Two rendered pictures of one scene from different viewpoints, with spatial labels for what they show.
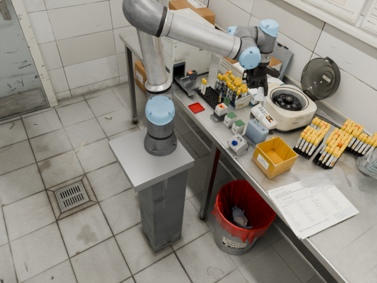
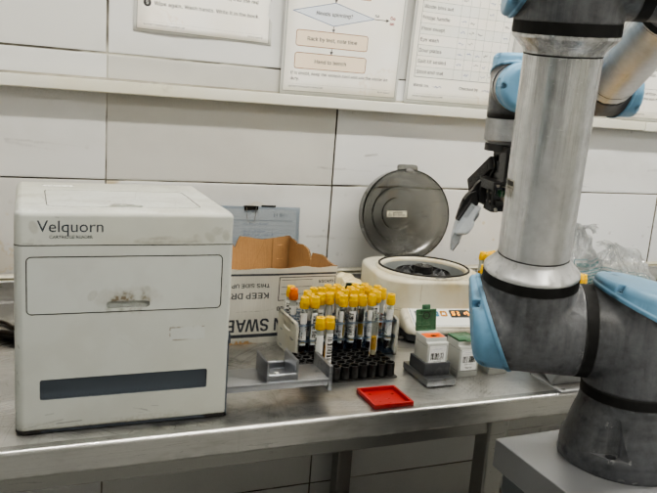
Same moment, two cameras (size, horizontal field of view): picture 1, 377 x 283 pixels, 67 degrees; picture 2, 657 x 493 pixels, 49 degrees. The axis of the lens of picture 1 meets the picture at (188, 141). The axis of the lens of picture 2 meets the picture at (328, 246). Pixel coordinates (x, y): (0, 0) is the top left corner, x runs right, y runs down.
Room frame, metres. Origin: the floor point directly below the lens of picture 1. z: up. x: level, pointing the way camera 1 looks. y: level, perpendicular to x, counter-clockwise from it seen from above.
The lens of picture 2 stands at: (1.07, 1.05, 1.33)
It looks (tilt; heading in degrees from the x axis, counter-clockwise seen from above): 11 degrees down; 283
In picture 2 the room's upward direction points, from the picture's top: 4 degrees clockwise
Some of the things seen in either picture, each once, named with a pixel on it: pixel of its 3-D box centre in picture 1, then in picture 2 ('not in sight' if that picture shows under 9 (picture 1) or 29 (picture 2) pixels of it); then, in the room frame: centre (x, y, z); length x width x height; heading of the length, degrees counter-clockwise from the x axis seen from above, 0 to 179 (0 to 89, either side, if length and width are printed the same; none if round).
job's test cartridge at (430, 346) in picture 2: (220, 110); (430, 351); (1.16, -0.15, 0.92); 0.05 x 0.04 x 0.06; 125
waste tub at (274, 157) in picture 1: (274, 157); not in sight; (0.86, -0.39, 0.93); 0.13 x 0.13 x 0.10; 33
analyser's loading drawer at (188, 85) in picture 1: (184, 81); (262, 372); (1.39, 0.05, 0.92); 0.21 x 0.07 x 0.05; 36
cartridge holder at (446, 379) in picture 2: (220, 114); (428, 367); (1.16, -0.15, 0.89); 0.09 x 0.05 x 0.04; 125
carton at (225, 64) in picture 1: (248, 68); (255, 285); (1.54, -0.32, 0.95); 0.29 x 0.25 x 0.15; 126
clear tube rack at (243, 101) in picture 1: (231, 92); (337, 331); (1.34, -0.22, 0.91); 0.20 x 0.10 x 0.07; 36
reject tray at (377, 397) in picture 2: (196, 108); (384, 396); (1.21, -0.03, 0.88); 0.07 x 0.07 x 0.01; 36
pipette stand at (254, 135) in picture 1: (256, 133); not in sight; (1.01, -0.32, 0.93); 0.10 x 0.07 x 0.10; 38
